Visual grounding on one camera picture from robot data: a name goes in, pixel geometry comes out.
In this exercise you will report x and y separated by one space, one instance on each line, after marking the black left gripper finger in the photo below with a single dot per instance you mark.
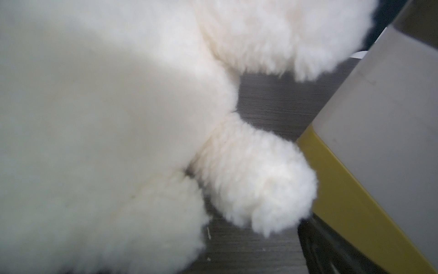
327 252

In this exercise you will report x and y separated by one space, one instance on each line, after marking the white plush toy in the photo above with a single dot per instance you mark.
119 117

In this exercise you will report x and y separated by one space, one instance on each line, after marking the grey-yellow mini drawer cabinet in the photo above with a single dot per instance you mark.
374 146

